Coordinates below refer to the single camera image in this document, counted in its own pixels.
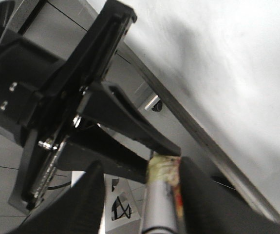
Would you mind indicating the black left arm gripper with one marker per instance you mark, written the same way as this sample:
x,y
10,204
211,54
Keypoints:
x,y
40,92

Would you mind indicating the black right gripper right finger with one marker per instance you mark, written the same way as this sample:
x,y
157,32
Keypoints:
x,y
210,209

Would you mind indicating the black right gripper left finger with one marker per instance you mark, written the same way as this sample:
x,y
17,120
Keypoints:
x,y
78,211

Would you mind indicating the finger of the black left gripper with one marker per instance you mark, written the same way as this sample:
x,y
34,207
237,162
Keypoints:
x,y
106,103
93,144

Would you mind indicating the black white whiteboard marker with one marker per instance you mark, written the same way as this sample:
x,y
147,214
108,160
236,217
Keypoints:
x,y
163,211

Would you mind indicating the white paper with black drawing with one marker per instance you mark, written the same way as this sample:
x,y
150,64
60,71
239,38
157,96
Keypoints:
x,y
123,206

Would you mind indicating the white whiteboard with metal frame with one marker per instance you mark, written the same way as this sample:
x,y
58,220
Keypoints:
x,y
221,61

